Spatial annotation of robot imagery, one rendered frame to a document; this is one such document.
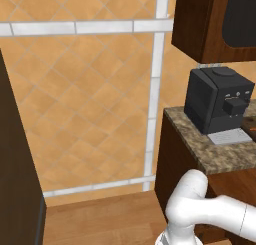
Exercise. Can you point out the dark tall cabinet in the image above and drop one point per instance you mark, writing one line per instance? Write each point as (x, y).
(16, 169)

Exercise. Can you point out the dark wood wall cupboard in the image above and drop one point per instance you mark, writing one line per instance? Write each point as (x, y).
(206, 22)

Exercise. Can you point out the dark wood base cabinet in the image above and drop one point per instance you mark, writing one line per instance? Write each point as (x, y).
(176, 155)

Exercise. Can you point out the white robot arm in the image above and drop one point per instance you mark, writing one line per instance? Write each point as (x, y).
(191, 205)

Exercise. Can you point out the black coffee machine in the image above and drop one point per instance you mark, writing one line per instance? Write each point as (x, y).
(213, 99)

